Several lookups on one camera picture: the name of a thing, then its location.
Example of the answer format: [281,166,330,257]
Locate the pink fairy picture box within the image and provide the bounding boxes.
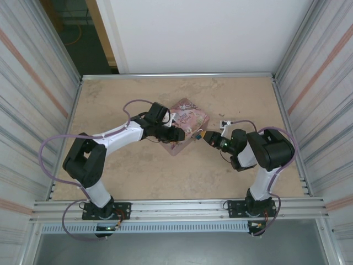
[161,97,211,158]

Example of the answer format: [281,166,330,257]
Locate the aluminium table frame long bar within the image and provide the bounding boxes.
[81,72,277,82]

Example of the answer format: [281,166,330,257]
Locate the aluminium table frame side bar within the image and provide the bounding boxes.
[49,79,84,200]
[271,76,314,197]

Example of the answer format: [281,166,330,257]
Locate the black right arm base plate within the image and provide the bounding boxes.
[223,199,277,219]

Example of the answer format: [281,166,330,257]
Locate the aluminium mounting rail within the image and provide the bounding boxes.
[32,196,329,222]

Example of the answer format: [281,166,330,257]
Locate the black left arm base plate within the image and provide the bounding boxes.
[81,201,132,221]

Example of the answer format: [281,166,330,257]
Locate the grey slotted cable duct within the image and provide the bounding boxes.
[40,221,250,234]

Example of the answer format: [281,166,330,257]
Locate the wooden door frame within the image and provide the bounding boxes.
[84,0,120,74]

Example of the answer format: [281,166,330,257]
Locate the orange floor cable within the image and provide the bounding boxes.
[64,24,84,46]

